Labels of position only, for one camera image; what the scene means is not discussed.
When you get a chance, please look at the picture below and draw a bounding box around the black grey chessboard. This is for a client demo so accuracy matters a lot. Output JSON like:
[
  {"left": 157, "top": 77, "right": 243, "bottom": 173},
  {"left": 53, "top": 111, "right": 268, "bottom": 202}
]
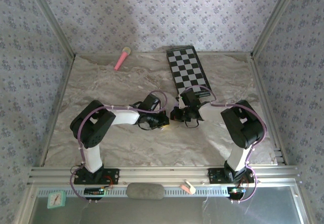
[{"left": 166, "top": 46, "right": 213, "bottom": 98}]

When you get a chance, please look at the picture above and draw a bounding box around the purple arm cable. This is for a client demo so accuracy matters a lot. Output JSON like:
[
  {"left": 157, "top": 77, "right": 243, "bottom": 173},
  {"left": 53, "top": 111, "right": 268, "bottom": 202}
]
[
  {"left": 68, "top": 89, "right": 168, "bottom": 204},
  {"left": 177, "top": 84, "right": 268, "bottom": 204}
]

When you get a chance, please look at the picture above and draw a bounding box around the pink toy microphone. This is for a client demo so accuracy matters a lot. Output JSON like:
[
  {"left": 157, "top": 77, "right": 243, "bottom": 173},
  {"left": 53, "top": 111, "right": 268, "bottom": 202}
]
[{"left": 113, "top": 46, "right": 132, "bottom": 72}]

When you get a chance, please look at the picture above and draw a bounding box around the aluminium mounting rail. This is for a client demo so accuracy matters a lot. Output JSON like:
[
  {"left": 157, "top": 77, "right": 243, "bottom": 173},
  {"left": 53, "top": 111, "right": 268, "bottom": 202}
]
[{"left": 27, "top": 166, "right": 299, "bottom": 186}]

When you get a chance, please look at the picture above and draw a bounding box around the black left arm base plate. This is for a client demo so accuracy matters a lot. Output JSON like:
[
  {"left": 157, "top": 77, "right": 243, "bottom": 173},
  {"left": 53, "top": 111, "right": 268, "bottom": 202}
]
[{"left": 73, "top": 167, "right": 120, "bottom": 185}]

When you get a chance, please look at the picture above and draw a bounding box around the aluminium table side rail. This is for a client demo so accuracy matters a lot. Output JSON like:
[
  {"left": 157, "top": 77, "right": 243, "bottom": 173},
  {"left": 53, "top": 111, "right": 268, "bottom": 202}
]
[
  {"left": 249, "top": 56, "right": 289, "bottom": 166},
  {"left": 39, "top": 56, "right": 76, "bottom": 168}
]

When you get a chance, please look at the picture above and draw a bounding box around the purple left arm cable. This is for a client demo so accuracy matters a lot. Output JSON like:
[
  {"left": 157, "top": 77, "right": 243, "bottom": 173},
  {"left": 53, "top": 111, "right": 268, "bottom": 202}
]
[{"left": 68, "top": 89, "right": 168, "bottom": 204}]

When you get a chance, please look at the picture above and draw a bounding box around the aluminium frame post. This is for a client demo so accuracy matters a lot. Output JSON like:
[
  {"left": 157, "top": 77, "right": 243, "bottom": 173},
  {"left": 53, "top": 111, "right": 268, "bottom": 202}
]
[
  {"left": 250, "top": 0, "right": 303, "bottom": 60},
  {"left": 24, "top": 0, "right": 76, "bottom": 60}
]

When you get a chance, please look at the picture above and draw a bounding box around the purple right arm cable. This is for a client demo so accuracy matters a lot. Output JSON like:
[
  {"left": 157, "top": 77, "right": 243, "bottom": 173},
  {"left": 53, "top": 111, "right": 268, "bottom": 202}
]
[{"left": 177, "top": 84, "right": 268, "bottom": 204}]

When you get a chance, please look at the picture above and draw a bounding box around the grey metal sheet tray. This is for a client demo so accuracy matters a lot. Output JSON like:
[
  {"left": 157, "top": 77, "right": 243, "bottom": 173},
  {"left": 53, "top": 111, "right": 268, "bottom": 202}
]
[{"left": 27, "top": 186, "right": 312, "bottom": 224}]

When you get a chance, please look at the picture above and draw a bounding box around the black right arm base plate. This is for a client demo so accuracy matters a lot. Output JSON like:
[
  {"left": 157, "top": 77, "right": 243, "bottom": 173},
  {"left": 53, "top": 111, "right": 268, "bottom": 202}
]
[{"left": 208, "top": 167, "right": 255, "bottom": 184}]

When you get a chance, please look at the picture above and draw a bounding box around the grey slotted cable duct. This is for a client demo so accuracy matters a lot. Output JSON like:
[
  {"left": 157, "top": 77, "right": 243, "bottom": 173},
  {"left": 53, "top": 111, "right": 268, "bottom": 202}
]
[{"left": 36, "top": 186, "right": 228, "bottom": 199}]

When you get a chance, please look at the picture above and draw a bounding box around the teal alarm clock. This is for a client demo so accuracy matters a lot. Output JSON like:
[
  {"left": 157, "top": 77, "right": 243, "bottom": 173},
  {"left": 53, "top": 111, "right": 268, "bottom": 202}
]
[{"left": 47, "top": 190, "right": 67, "bottom": 209}]

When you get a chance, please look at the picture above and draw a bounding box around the grey oblong stone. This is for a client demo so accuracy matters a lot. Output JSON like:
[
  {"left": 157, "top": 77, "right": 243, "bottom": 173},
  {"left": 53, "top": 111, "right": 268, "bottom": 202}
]
[{"left": 126, "top": 183, "right": 166, "bottom": 200}]

